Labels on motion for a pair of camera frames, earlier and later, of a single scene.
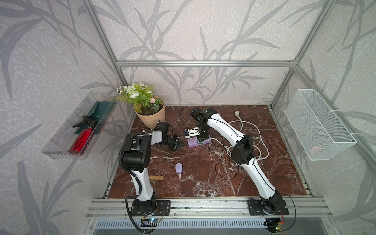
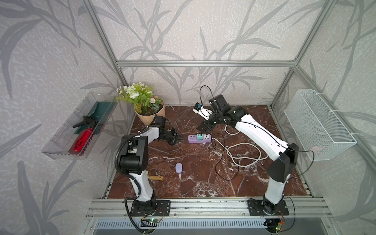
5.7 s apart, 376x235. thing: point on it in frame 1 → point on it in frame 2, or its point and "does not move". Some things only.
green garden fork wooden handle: [154, 177] does not move
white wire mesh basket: [321, 135] does not move
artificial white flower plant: [141, 95] does not move
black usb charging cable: [231, 179] → [200, 92]
